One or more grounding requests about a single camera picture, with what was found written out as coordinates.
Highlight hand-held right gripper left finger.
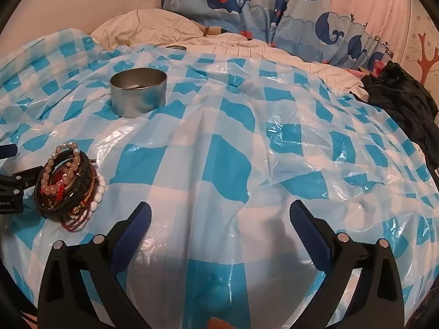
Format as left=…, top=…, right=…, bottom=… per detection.
left=37, top=202, right=152, bottom=329

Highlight red tree wall sticker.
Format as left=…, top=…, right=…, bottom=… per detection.
left=417, top=32, right=439, bottom=86

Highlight dark red cord bracelet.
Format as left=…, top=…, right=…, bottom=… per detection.
left=60, top=206, right=93, bottom=235

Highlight white bead bracelet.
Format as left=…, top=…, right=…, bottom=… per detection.
left=63, top=175, right=107, bottom=222

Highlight pink cloth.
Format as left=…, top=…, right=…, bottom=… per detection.
left=346, top=58, right=388, bottom=79

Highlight white grid quilt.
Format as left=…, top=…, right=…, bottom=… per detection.
left=90, top=8, right=364, bottom=93

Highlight pink bead bracelet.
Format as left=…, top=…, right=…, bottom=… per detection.
left=39, top=141, right=82, bottom=196

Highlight brown and black object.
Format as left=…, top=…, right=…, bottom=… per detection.
left=197, top=24, right=223, bottom=38

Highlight blue checkered plastic sheet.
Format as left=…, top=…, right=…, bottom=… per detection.
left=0, top=29, right=439, bottom=329

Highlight round metal tin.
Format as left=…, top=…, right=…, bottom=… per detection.
left=110, top=69, right=167, bottom=118

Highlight red knotted cord bracelet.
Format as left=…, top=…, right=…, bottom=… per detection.
left=41, top=169, right=71, bottom=199

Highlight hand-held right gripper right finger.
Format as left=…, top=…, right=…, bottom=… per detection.
left=289, top=199, right=405, bottom=329

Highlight black cloth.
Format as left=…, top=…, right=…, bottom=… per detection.
left=360, top=61, right=439, bottom=170

